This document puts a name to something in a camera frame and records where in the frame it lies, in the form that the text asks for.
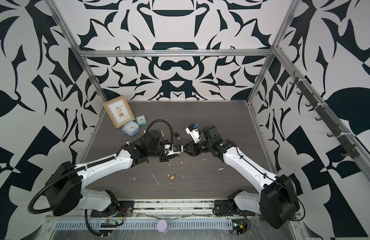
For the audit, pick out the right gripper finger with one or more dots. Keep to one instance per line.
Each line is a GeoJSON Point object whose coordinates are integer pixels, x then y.
{"type": "Point", "coordinates": [191, 146]}
{"type": "Point", "coordinates": [191, 151]}

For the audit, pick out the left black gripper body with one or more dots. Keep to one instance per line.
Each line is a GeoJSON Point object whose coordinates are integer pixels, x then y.
{"type": "Point", "coordinates": [158, 151]}

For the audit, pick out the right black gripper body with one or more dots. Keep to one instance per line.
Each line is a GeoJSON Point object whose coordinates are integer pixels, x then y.
{"type": "Point", "coordinates": [207, 146]}

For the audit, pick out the small black padlock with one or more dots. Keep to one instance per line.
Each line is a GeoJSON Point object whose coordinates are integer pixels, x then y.
{"type": "Point", "coordinates": [177, 135]}

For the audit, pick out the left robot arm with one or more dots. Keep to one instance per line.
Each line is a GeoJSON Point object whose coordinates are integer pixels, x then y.
{"type": "Point", "coordinates": [66, 189]}

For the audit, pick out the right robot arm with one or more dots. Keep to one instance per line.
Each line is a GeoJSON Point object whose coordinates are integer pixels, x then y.
{"type": "Point", "coordinates": [276, 200]}

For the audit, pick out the blue square alarm clock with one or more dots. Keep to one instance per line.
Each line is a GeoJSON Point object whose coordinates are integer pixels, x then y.
{"type": "Point", "coordinates": [131, 128]}

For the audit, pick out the green square alarm clock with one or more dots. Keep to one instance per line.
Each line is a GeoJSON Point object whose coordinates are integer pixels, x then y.
{"type": "Point", "coordinates": [141, 120]}

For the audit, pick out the small brass padlock front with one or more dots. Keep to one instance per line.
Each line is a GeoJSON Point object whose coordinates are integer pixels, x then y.
{"type": "Point", "coordinates": [172, 178]}

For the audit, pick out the purple round lid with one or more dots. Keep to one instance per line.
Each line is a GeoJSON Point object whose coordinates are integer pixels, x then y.
{"type": "Point", "coordinates": [162, 226]}

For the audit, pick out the right circuit board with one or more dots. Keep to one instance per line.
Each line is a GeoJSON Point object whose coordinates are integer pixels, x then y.
{"type": "Point", "coordinates": [240, 226]}

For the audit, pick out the circuit board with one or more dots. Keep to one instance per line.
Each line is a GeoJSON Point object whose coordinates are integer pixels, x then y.
{"type": "Point", "coordinates": [112, 223]}
{"type": "Point", "coordinates": [240, 226]}

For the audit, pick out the left circuit board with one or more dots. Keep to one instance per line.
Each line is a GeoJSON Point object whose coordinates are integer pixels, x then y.
{"type": "Point", "coordinates": [112, 223]}

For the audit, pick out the black coat hook rack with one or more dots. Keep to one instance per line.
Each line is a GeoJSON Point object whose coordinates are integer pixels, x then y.
{"type": "Point", "coordinates": [338, 130]}

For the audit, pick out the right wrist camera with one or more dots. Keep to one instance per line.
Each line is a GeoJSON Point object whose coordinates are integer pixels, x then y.
{"type": "Point", "coordinates": [194, 132]}

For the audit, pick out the wooden picture frame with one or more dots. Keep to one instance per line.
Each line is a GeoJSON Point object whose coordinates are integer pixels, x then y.
{"type": "Point", "coordinates": [119, 111]}

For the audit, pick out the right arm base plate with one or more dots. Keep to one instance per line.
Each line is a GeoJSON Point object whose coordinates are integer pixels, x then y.
{"type": "Point", "coordinates": [228, 208]}

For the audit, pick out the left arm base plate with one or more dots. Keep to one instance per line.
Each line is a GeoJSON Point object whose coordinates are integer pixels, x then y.
{"type": "Point", "coordinates": [121, 209]}

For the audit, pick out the white slotted cable duct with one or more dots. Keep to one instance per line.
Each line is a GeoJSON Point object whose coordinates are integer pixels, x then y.
{"type": "Point", "coordinates": [147, 224]}

